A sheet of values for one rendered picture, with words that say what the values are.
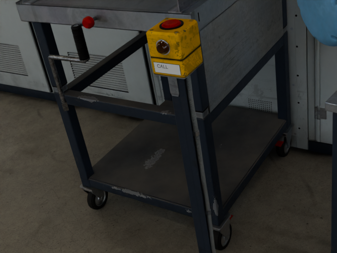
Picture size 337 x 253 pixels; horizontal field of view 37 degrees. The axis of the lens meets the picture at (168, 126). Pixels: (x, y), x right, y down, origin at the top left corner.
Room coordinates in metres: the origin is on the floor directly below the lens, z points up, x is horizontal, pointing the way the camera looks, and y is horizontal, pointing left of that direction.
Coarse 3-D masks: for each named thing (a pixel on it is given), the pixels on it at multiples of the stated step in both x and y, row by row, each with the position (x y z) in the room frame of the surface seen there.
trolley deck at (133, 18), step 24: (48, 0) 1.53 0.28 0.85; (72, 0) 1.49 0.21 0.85; (96, 0) 1.44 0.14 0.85; (120, 0) 1.40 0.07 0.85; (144, 0) 1.36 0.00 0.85; (168, 0) 1.32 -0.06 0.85; (216, 0) 1.29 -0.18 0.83; (72, 24) 1.43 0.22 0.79; (96, 24) 1.37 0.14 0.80; (120, 24) 1.32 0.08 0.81; (144, 24) 1.27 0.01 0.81
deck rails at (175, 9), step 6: (24, 0) 1.55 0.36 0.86; (30, 0) 1.55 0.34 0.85; (36, 0) 1.54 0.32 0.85; (180, 0) 1.21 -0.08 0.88; (186, 0) 1.23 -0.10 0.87; (192, 0) 1.25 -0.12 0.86; (198, 0) 1.27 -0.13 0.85; (180, 6) 1.21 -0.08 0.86; (186, 6) 1.23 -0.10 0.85; (168, 12) 1.22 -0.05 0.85; (174, 12) 1.21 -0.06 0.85; (180, 12) 1.20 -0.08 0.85
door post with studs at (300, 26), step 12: (300, 24) 1.71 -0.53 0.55; (300, 36) 1.71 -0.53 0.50; (300, 48) 1.71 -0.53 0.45; (300, 60) 1.71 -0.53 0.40; (300, 72) 1.71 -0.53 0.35; (300, 84) 1.71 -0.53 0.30; (300, 96) 1.71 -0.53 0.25; (300, 108) 1.71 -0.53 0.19; (300, 120) 1.72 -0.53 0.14; (300, 132) 1.72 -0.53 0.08; (300, 144) 1.72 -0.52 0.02
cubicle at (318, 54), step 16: (320, 48) 1.65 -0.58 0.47; (336, 48) 1.61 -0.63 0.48; (320, 64) 1.65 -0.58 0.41; (336, 64) 1.61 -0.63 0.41; (320, 80) 1.65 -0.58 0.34; (336, 80) 1.61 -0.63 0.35; (320, 96) 1.65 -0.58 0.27; (320, 112) 1.65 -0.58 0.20; (320, 128) 1.65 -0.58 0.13; (320, 144) 1.66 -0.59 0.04
